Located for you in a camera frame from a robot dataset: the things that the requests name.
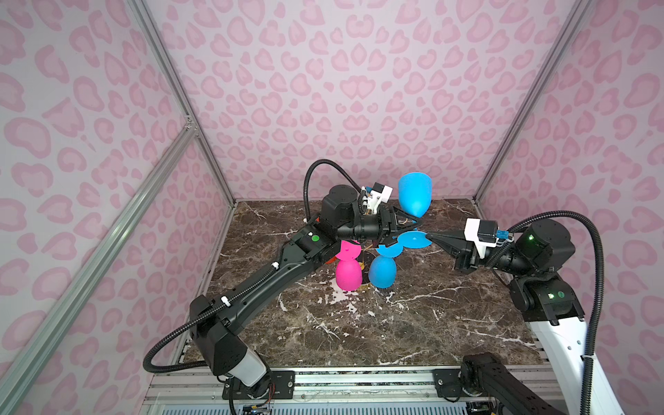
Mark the aluminium corner post right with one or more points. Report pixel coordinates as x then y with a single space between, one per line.
570 29

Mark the magenta wine glass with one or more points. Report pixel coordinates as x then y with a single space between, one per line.
348 271

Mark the aluminium corner post left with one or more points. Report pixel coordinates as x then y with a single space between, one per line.
156 43

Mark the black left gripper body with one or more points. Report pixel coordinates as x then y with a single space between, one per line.
390 223

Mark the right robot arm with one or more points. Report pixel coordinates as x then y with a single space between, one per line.
533 251

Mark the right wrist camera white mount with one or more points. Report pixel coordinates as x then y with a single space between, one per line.
485 234

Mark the blue wine glass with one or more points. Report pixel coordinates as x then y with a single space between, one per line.
415 198
383 269

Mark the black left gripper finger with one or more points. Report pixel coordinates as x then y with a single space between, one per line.
406 226
401 215

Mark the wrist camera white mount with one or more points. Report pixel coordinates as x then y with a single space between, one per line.
485 234
373 197

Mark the blue wine glass front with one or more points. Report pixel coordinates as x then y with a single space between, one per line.
383 269

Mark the aluminium corner post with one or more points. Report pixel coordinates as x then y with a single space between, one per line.
156 43
570 29

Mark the gold wire glass rack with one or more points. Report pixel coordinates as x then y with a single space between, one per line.
365 259

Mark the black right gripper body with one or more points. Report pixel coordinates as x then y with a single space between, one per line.
462 249

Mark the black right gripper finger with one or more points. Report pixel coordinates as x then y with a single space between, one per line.
454 238
451 250

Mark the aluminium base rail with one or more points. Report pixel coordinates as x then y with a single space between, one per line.
351 390

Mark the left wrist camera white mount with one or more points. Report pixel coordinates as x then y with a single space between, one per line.
373 197

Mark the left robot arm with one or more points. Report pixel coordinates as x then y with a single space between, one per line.
347 218

